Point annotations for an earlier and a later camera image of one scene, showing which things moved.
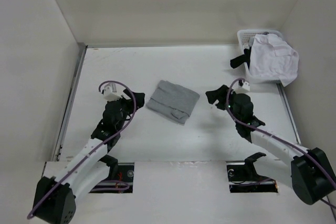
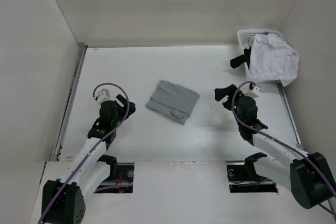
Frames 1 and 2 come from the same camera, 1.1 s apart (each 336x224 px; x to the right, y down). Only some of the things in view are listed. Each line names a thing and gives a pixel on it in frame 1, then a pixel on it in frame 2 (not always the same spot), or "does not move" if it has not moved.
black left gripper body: (130, 104) to (121, 110)
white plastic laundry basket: (245, 35) does not move
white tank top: (272, 58) does not move
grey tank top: (173, 102) does not move
